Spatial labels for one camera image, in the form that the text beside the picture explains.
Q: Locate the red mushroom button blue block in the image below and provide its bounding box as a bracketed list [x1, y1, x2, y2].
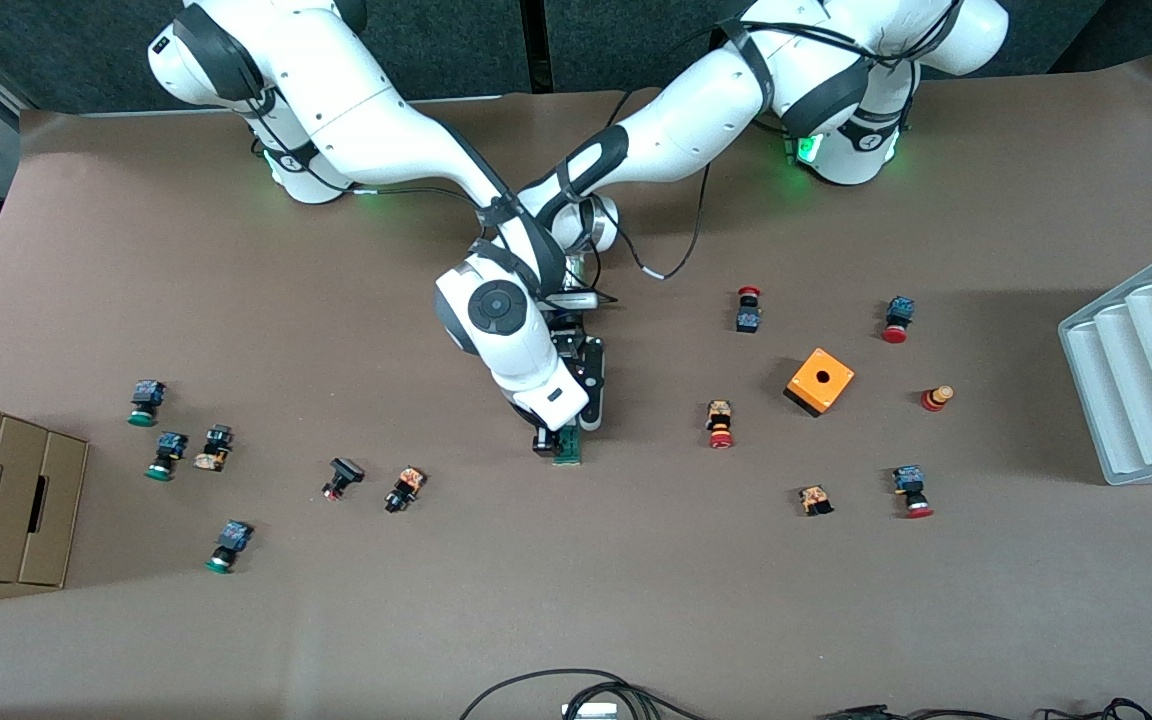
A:
[891, 465, 935, 520]
[880, 295, 916, 345]

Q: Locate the green mushroom push button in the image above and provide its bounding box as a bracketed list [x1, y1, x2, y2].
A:
[145, 431, 189, 482]
[127, 380, 168, 429]
[204, 519, 255, 575]

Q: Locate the brown cardboard box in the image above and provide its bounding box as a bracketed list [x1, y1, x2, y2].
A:
[0, 392, 90, 589]

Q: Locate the grey ribbed plastic tray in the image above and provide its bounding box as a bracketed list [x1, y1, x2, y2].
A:
[1057, 238, 1152, 487]

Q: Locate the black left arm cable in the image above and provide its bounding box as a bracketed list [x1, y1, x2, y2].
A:
[616, 160, 717, 283]

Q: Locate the black selector switch orange block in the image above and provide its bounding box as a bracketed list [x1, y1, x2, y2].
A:
[383, 465, 427, 515]
[193, 424, 235, 473]

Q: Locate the black flat-head switch red block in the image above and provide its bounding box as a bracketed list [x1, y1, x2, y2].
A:
[321, 456, 367, 502]

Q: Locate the orange button enclosure box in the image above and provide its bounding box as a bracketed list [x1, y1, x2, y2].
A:
[783, 347, 856, 419]

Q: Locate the black looped cable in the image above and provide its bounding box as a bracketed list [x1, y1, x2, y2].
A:
[458, 668, 707, 720]

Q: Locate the black vertical post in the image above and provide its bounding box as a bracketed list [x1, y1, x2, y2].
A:
[519, 0, 549, 96]

